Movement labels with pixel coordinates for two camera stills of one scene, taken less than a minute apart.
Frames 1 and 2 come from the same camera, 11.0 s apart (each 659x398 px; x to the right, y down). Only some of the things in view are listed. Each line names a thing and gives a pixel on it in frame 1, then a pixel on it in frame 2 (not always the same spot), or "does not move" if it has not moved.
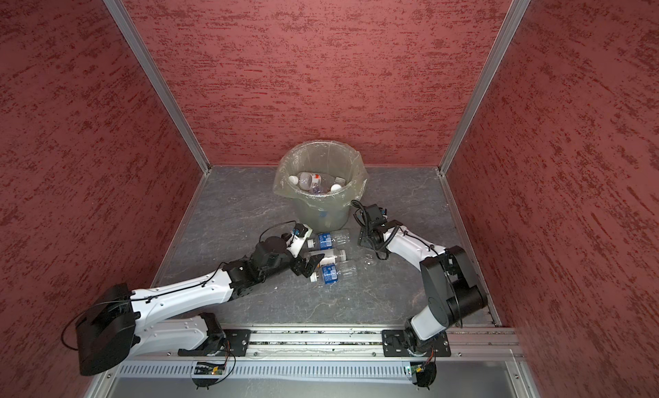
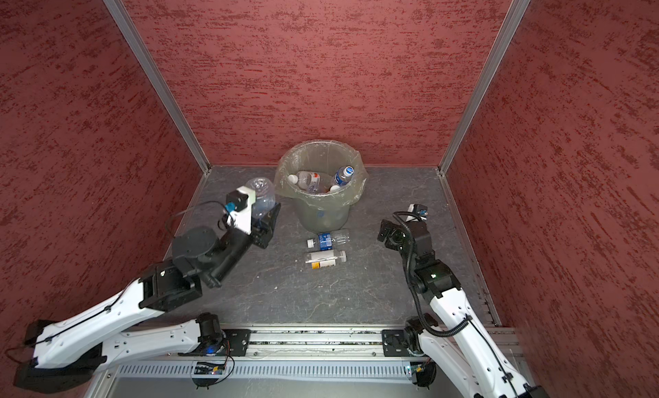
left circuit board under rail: (208, 368) does not move
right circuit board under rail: (426, 373) does not move
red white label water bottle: (308, 180) does not move
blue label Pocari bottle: (329, 273) → (265, 193)
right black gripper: (363, 238) → (396, 232)
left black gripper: (311, 264) → (264, 232)
